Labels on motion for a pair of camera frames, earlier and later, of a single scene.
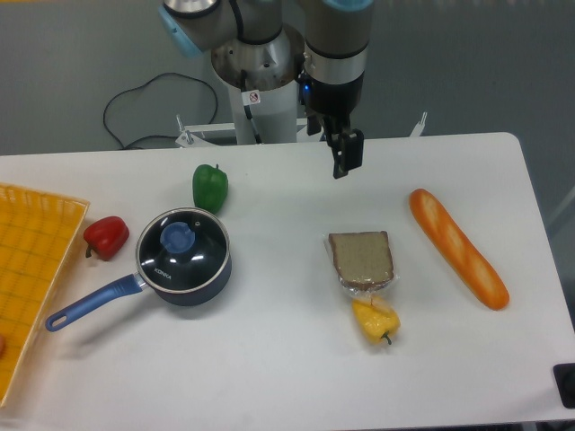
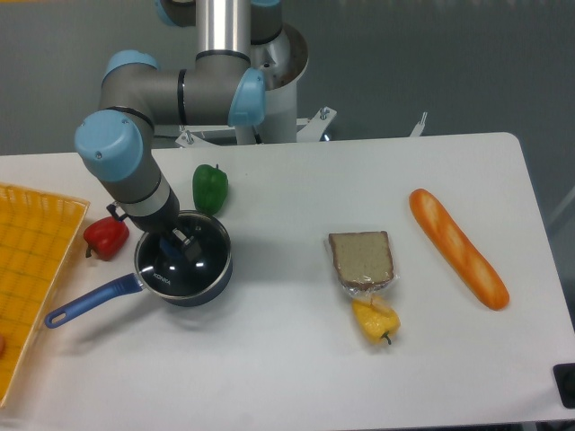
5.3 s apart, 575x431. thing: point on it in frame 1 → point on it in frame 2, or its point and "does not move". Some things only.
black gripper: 331,101 → 163,220
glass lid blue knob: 181,250 does not move
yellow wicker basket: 38,233 does not move
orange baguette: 465,258 does not move
